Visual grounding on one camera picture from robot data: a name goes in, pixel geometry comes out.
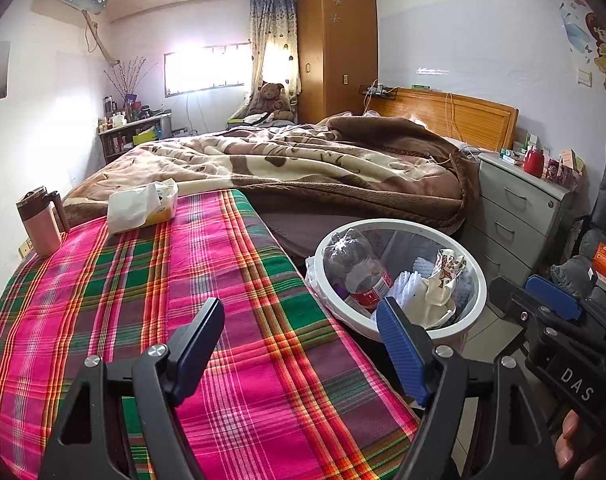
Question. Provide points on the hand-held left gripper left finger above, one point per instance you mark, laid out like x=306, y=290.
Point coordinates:
x=198, y=350

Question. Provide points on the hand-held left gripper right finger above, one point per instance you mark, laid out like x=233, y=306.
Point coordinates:
x=403, y=350

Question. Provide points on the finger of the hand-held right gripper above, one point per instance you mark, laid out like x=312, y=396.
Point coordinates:
x=553, y=295
x=513, y=302

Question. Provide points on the white trash bin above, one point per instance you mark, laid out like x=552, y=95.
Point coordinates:
x=475, y=290

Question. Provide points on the printed carton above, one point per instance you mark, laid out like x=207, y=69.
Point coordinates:
x=450, y=265

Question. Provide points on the clear plastic bottle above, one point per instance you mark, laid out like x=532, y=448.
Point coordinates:
x=358, y=270

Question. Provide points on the person's right hand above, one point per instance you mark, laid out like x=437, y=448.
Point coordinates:
x=567, y=440

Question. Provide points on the pink green plaid cloth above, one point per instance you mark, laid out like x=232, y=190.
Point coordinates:
x=133, y=300

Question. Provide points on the grey drawer nightstand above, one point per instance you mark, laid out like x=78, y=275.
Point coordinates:
x=513, y=210

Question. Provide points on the printed boxes on nightstand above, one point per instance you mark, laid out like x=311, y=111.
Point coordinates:
x=563, y=167

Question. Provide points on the red jar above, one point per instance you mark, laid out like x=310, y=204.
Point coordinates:
x=533, y=162

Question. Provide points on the bed mattress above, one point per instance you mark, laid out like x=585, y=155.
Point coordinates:
x=333, y=220

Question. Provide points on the white yellow tissue pack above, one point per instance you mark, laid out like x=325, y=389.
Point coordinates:
x=135, y=207

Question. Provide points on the wooden headboard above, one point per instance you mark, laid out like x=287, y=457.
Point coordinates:
x=463, y=117

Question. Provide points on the pink mug with brown lid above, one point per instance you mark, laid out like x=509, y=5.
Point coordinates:
x=40, y=225

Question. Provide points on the brown patterned blanket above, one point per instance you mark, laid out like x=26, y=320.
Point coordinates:
x=308, y=165

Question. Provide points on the shelf with bottles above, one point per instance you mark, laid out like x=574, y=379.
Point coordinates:
x=133, y=140

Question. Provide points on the green pillow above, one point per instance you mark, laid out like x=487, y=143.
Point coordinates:
x=243, y=121

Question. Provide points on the brown teddy bear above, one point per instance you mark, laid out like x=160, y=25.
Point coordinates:
x=274, y=102

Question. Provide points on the window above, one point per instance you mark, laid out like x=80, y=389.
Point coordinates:
x=205, y=70

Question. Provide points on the dry branches in vase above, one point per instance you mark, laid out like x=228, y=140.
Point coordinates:
x=130, y=77

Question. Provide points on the wooden wardrobe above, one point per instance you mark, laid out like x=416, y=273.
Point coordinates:
x=338, y=50

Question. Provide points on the patterned curtain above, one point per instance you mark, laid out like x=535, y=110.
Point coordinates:
x=273, y=45

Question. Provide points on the air conditioner pipe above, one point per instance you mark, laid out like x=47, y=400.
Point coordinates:
x=100, y=40

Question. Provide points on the wall socket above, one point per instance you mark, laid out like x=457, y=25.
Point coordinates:
x=26, y=250

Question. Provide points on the cartoon girl wall sticker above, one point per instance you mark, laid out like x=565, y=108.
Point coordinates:
x=605, y=55

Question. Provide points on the wall rack with power strip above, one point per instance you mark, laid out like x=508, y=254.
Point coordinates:
x=377, y=91

